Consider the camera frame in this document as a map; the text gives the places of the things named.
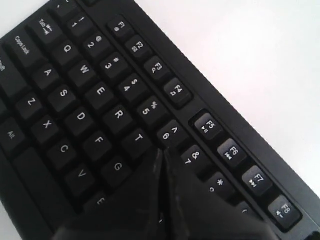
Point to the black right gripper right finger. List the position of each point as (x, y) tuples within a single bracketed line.
[(194, 213)]

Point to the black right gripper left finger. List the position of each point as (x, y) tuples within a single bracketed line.
[(132, 213)]

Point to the black acer keyboard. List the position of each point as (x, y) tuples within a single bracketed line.
[(90, 89)]

